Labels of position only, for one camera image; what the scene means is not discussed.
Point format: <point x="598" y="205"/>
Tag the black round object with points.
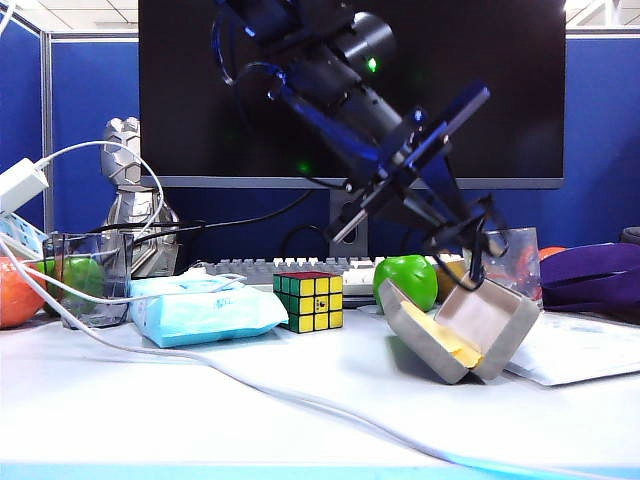
<point x="631" y="236"/>

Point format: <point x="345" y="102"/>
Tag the black frame glasses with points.
<point x="476" y="255"/>

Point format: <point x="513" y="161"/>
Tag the light blue wet wipes pack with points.
<point x="200" y="320"/>

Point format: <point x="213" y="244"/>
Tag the green apple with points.
<point x="405" y="280"/>
<point x="82" y="275"/>

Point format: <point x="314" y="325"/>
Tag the clear glass with red print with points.
<point x="520" y="260"/>

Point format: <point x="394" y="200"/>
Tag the grey and white keyboard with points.
<point x="250" y="267"/>

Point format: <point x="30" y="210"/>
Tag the grey partition post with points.
<point x="46" y="125"/>

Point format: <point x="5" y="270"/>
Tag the brown kiwi fruit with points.
<point x="447" y="280"/>

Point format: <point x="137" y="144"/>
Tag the grey monitor stand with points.
<point x="361" y="250"/>

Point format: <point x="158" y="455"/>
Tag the black computer monitor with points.
<point x="175" y="100"/>

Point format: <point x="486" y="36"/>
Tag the rubiks cube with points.
<point x="320" y="305"/>

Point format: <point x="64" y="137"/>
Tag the silver armoured fist figurine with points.
<point x="122" y="150"/>

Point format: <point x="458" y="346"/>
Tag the orange round fruit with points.
<point x="17" y="300"/>

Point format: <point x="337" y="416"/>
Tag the white power adapter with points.
<point x="20" y="182"/>

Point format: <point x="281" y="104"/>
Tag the smoky clear plastic cup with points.
<point x="90" y="310"/>

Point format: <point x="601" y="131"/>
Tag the purple fabric bag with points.
<point x="590" y="270"/>

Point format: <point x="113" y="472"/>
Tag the blue and white box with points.
<point x="22" y="235"/>

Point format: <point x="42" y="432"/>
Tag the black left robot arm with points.
<point x="325" y="75"/>

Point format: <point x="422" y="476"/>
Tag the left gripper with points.
<point x="400" y="160"/>

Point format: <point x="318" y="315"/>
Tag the red tomato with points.
<point x="550" y="253"/>

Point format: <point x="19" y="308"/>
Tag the grey glasses case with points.
<point x="425" y="350"/>

